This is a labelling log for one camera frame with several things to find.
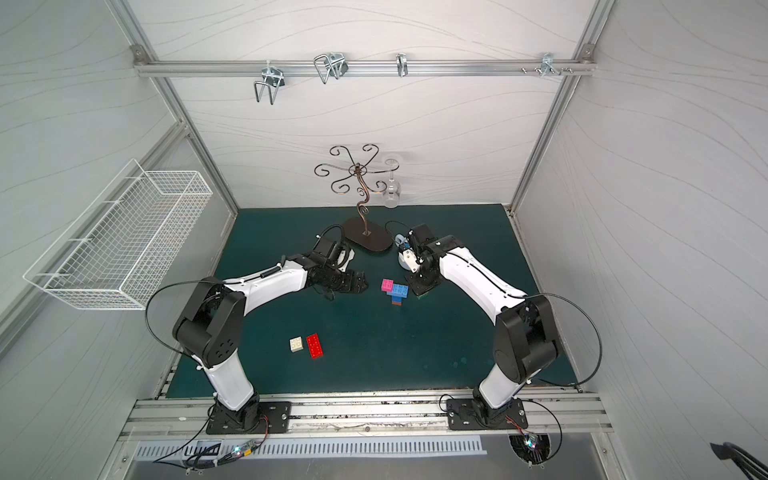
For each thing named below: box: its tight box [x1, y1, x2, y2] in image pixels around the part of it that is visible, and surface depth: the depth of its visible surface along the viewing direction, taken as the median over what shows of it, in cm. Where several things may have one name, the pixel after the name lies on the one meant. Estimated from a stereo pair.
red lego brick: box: [306, 333, 324, 360], surface depth 86 cm
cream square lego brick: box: [289, 336, 304, 353], surface depth 86 cm
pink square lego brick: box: [381, 278, 395, 293], surface depth 90 cm
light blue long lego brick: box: [386, 284, 409, 298], surface depth 91 cm
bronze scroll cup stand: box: [314, 144, 399, 252], surface depth 92 cm
